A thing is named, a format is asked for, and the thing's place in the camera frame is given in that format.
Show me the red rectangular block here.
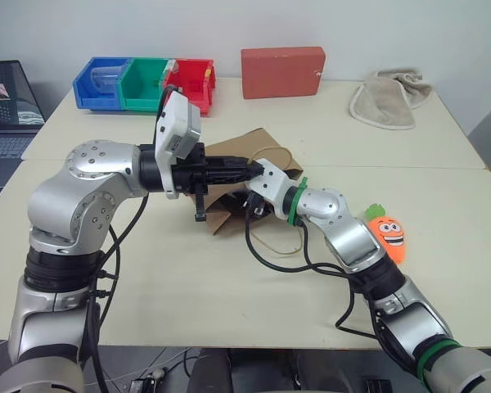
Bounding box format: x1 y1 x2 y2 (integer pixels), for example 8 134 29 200
240 46 327 101

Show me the black laptop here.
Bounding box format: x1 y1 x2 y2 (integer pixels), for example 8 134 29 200
0 60 46 218

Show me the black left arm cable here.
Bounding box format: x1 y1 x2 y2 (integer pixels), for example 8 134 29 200
81 84 178 393

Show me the green plastic storage bin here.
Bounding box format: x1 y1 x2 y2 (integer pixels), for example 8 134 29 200
118 57 177 114

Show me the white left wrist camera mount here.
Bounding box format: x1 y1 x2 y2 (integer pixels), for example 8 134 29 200
153 90 202 201

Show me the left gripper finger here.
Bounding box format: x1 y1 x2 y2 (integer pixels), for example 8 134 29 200
206 162 267 184
206 156 257 169

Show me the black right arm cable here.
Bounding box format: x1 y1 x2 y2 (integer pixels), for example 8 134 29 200
244 212 381 339

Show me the brown paper bag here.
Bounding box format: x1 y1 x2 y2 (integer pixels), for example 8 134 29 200
196 127 308 257

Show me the orange carrot plush toy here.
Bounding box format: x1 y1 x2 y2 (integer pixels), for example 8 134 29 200
365 203 408 265

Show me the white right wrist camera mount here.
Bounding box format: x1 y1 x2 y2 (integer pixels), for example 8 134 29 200
245 157 300 218

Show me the red plastic storage bin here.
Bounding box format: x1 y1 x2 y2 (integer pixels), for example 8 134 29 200
161 59 217 118

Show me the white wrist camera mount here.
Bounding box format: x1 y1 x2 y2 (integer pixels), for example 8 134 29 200
153 90 202 201
245 157 300 218

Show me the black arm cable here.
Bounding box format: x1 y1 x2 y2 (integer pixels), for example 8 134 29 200
244 212 381 339
81 84 178 393

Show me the blue plastic storage bin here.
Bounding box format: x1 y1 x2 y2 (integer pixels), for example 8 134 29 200
72 56 132 111

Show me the beige towel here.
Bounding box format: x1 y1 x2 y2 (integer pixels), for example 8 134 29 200
349 67 435 131

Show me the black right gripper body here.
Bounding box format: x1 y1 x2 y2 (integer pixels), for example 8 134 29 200
240 190 273 219

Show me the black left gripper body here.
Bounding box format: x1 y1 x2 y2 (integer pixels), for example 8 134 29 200
172 142 214 224

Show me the clear plastic cup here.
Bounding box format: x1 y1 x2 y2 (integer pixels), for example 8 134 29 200
90 65 124 97

